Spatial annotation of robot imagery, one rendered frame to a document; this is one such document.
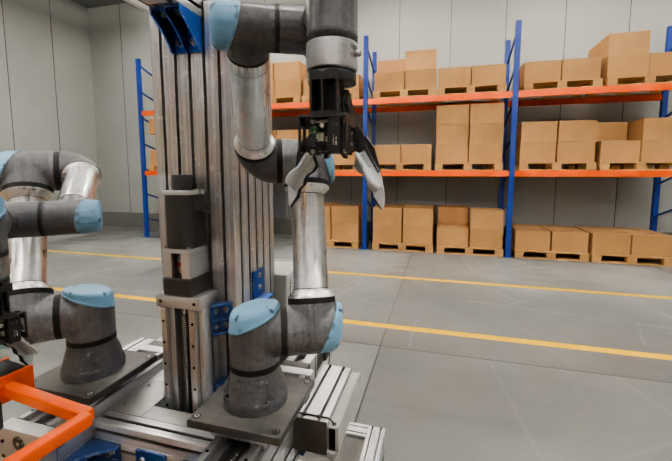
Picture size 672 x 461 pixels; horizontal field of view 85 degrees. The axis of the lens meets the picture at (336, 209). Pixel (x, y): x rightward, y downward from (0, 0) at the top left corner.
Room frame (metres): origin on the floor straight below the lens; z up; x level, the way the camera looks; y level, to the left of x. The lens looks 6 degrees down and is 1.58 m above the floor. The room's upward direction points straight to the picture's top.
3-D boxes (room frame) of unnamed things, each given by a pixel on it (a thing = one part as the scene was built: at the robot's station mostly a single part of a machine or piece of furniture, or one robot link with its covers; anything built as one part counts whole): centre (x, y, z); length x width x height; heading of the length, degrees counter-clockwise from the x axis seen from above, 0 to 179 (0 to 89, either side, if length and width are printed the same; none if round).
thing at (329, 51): (0.56, 0.00, 1.74); 0.08 x 0.08 x 0.05
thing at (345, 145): (0.55, 0.01, 1.66); 0.09 x 0.08 x 0.12; 164
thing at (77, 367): (0.96, 0.67, 1.09); 0.15 x 0.15 x 0.10
